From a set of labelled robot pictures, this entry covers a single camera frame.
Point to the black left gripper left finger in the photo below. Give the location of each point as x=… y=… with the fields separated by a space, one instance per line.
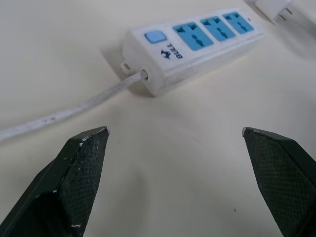
x=74 y=182

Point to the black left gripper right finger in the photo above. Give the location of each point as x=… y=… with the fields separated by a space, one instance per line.
x=284 y=177

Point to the white blue power strip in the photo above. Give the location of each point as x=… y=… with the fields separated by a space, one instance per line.
x=187 y=49

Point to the white plug adapter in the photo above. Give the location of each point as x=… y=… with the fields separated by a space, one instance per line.
x=274 y=8

